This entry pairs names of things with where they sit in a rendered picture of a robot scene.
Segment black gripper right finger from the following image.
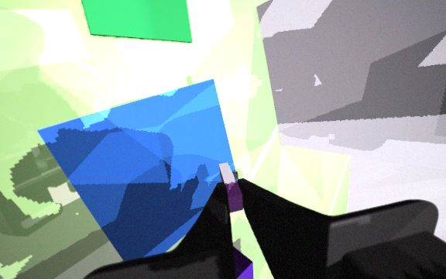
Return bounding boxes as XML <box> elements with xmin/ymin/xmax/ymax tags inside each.
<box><xmin>238</xmin><ymin>178</ymin><xmax>439</xmax><ymax>279</ymax></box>

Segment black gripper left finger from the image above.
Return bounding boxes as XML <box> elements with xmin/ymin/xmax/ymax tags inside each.
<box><xmin>83</xmin><ymin>182</ymin><xmax>236</xmax><ymax>279</ymax></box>

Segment blue square marker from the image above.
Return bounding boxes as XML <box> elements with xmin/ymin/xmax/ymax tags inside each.
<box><xmin>37</xmin><ymin>78</ymin><xmax>235</xmax><ymax>262</ymax></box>

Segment grey panel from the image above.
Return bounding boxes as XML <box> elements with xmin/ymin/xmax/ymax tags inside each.
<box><xmin>256</xmin><ymin>0</ymin><xmax>446</xmax><ymax>171</ymax></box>

